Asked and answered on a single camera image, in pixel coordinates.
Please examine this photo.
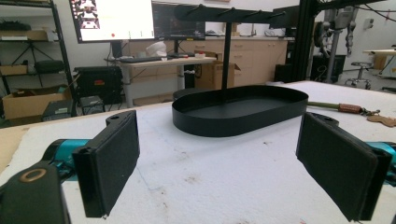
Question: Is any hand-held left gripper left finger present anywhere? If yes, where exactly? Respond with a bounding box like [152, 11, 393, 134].
[72, 109, 141, 218]

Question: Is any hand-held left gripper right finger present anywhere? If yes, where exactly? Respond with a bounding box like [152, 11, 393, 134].
[295, 111, 393, 222]

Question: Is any green lanyard keychain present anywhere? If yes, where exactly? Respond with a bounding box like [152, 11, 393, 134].
[307, 101, 396, 128]

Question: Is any black key holder stand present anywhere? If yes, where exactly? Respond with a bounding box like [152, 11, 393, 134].
[171, 3, 309, 138]

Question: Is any small black box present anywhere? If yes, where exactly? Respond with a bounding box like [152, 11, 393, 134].
[78, 95, 106, 116]

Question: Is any black equipment case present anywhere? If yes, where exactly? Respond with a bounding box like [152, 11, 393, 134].
[74, 65, 124, 105]

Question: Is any white table cloth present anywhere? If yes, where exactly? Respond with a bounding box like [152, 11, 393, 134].
[0, 80, 396, 224]

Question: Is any open cardboard box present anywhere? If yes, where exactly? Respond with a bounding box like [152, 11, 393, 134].
[1, 84, 73, 121]

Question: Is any round metal stool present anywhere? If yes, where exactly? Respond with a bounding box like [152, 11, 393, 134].
[344, 61, 375, 91]

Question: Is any black keyboard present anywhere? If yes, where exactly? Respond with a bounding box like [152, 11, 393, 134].
[119, 55, 164, 64]

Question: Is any wooden standing desk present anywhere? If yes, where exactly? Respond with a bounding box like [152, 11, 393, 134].
[105, 56, 218, 108]

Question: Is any black metal shelf rack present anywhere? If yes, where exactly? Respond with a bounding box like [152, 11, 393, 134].
[0, 0, 78, 118]

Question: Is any brown cardboard box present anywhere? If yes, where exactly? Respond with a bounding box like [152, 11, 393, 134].
[194, 60, 242, 91]

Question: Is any dark computer monitor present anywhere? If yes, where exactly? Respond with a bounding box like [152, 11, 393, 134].
[151, 1, 206, 41]

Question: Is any black metal frame post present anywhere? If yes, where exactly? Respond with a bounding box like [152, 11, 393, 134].
[290, 0, 321, 83]

